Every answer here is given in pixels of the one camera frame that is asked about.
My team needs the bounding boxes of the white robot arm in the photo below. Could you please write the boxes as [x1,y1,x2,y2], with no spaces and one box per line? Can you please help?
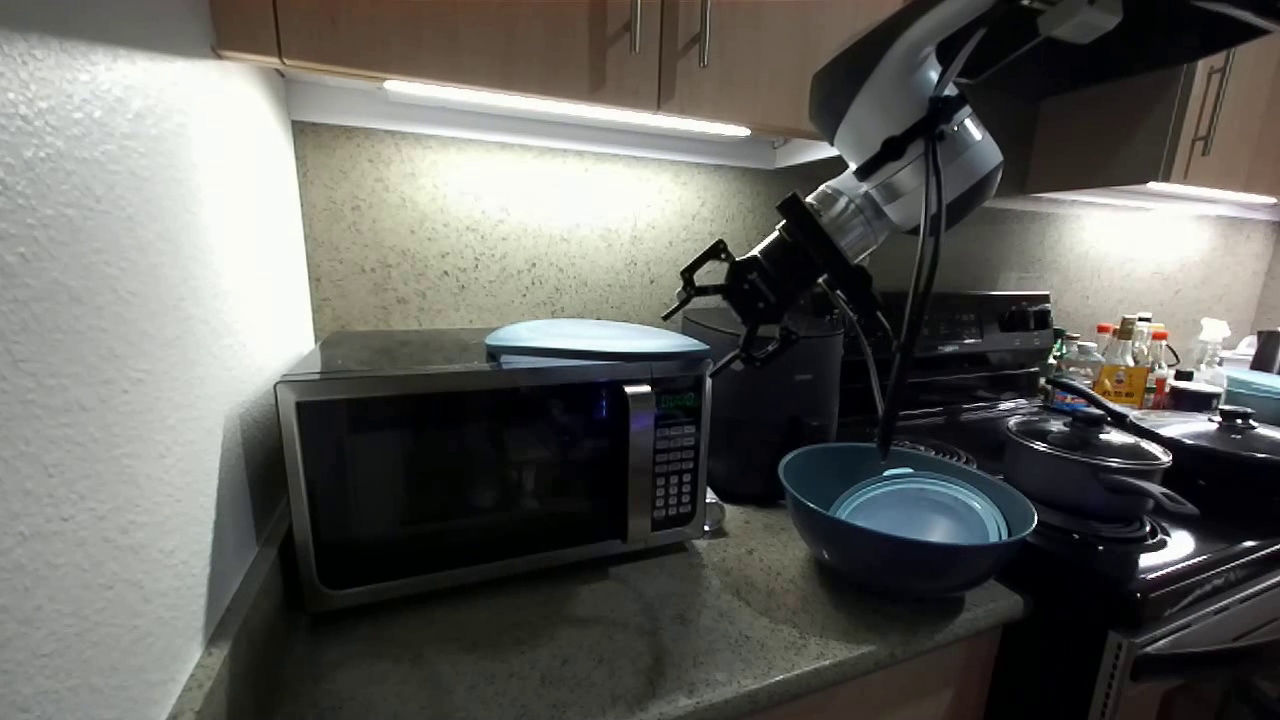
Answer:
[671,0,1280,332]

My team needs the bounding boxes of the black electric stove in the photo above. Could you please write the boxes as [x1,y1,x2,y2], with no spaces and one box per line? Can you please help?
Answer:
[902,292,1280,720]

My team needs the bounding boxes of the under-cabinet light strip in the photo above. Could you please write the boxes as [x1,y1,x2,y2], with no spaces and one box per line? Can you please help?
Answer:
[381,74,752,140]

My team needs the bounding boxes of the wooden upper cabinets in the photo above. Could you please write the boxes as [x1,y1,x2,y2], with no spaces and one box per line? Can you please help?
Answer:
[210,0,909,136]

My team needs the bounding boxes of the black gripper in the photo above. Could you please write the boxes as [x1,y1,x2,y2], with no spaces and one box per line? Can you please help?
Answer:
[662,194,862,327]

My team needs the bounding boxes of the dark blue bowl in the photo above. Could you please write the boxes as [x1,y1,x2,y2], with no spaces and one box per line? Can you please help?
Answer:
[777,439,1042,595]

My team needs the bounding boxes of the black range hood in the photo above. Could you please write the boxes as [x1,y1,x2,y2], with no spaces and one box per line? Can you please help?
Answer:
[998,0,1280,209]

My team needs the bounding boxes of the yellow oil bottle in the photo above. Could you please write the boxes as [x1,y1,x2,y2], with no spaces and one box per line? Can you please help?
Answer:
[1093,316,1147,408]

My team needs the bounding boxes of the black stainless microwave oven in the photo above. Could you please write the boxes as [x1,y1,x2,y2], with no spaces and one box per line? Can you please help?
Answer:
[275,327,712,611]

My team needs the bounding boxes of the black pot with glass lid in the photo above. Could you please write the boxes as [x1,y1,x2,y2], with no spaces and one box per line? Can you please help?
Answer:
[1003,410,1195,524]

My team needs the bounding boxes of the large blue translucent lid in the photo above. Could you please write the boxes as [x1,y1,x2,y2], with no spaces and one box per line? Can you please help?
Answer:
[485,319,709,361]

